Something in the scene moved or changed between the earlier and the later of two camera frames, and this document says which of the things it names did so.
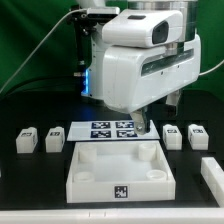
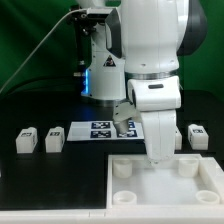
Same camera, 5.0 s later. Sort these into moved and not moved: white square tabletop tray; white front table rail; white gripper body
Moved: white gripper body; white square tabletop tray
Not moved: white front table rail
